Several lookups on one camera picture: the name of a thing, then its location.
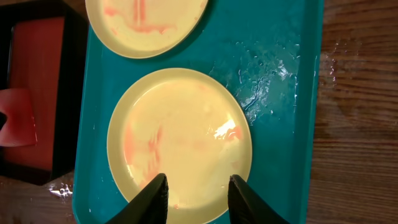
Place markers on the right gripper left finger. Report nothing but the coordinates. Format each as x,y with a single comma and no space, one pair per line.
149,206

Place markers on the teal plastic serving tray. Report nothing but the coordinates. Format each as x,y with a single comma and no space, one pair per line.
266,53

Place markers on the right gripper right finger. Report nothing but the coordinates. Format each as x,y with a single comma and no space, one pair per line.
247,207

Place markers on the yellow plate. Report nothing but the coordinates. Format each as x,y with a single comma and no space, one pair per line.
143,28
186,125

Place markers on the black tray with red liquid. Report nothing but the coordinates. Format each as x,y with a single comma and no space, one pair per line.
43,49

